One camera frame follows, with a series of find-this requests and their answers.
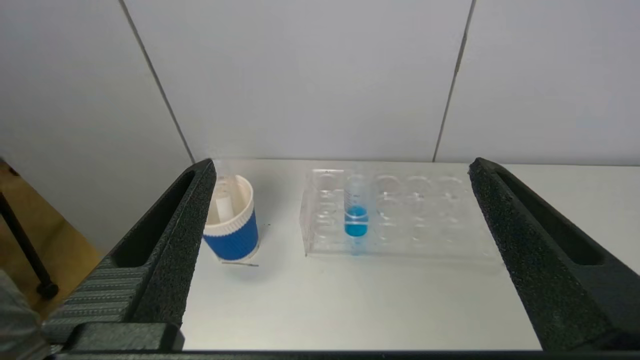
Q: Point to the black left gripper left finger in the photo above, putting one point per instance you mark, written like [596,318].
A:
[150,280]

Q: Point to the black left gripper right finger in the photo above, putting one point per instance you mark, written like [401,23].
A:
[560,280]

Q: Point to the clear acrylic test tube rack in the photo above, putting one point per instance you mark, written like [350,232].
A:
[425,225]

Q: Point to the blue pigment test tube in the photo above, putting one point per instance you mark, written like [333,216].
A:
[356,222]

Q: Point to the blue white paper cup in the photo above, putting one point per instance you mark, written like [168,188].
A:
[235,235]

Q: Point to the black chair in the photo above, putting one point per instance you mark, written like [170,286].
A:
[25,245]

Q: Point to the person in grey clothes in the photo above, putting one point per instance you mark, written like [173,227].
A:
[17,320]

